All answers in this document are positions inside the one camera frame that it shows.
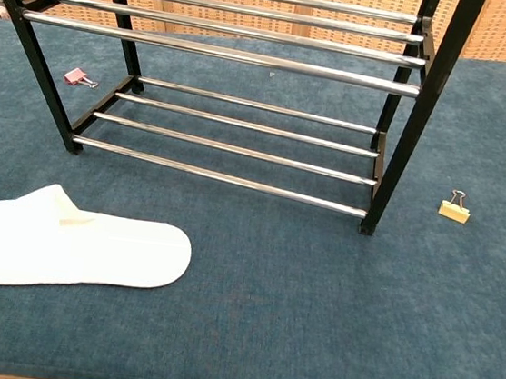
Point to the black chrome-bar shoe rack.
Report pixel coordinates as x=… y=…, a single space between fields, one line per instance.
x=427 y=104

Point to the blue carpet mat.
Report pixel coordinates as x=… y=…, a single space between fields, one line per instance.
x=269 y=292

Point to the yellow binder clip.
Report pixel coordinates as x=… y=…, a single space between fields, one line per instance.
x=453 y=214

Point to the white slipper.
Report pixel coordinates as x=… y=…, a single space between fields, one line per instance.
x=90 y=253

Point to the pink tag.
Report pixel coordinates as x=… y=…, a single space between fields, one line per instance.
x=75 y=76

